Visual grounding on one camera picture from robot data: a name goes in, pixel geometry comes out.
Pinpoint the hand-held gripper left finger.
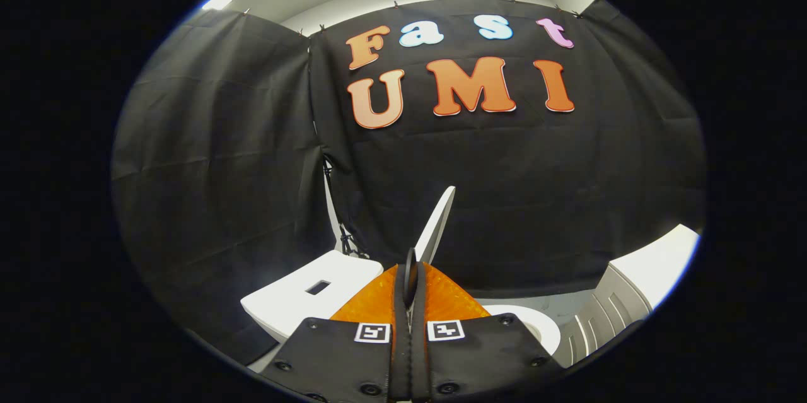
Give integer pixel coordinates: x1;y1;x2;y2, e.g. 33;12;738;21
262;263;414;402

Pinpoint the black lid lift handle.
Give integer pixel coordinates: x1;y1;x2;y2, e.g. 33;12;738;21
402;247;419;310

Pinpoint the black backdrop cloth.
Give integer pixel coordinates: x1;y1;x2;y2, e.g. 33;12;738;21
110;0;707;366

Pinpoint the white pipe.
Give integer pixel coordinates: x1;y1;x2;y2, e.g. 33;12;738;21
323;157;344;252

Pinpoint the white toilet seat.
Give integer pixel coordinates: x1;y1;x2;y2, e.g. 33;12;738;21
482;304;562;356

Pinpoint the white toilet with tank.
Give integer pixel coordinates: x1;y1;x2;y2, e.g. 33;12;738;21
240;250;562;372

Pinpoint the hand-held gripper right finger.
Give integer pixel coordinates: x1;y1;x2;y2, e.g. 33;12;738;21
413;263;565;402

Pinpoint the white toilet lid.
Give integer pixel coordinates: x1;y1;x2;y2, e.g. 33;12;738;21
414;186;456;265

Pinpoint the white drawer cabinet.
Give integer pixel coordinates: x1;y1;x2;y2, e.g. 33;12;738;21
558;223;700;369

